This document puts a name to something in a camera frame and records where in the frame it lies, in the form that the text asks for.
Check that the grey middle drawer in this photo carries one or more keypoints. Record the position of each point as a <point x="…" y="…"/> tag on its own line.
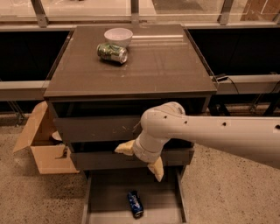
<point x="88" y="156"/>

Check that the grey drawer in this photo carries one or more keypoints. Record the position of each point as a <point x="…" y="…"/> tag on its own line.
<point x="88" y="156"/>
<point x="109" y="120"/>
<point x="107" y="202"/>

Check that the open cardboard box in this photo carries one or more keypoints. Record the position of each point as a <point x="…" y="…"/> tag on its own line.
<point x="51" y="156"/>

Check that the white bowl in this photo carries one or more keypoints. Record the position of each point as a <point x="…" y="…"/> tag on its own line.
<point x="119" y="36"/>

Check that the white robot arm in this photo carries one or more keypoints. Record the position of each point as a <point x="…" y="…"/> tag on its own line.
<point x="253" y="138"/>

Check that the grey top drawer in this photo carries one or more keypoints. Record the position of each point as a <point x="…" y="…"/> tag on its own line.
<point x="109" y="120"/>

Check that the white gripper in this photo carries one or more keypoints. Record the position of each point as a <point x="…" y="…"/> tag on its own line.
<point x="143" y="154"/>

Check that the green soda can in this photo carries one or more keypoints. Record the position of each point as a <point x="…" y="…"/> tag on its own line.
<point x="112" y="52"/>

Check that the grey bottom drawer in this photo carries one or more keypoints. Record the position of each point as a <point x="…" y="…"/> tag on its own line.
<point x="107" y="202"/>

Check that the grey drawer cabinet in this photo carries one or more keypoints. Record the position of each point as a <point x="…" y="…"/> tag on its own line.
<point x="162" y="63"/>

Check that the black wheeled stand leg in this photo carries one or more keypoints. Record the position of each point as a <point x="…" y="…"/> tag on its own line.
<point x="218" y="109"/>

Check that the blue pepsi can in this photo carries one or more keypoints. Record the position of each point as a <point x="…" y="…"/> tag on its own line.
<point x="135" y="204"/>

